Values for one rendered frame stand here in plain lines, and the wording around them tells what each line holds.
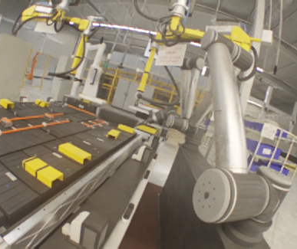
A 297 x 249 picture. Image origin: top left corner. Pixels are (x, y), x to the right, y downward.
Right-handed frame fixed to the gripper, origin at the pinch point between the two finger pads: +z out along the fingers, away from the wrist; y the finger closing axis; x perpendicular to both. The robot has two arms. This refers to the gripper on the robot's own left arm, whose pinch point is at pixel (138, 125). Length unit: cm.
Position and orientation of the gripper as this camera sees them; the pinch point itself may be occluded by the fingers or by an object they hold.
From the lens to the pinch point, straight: 159.3
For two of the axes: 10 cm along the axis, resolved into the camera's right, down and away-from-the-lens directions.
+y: 1.8, -1.1, 9.8
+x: -3.7, -9.3, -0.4
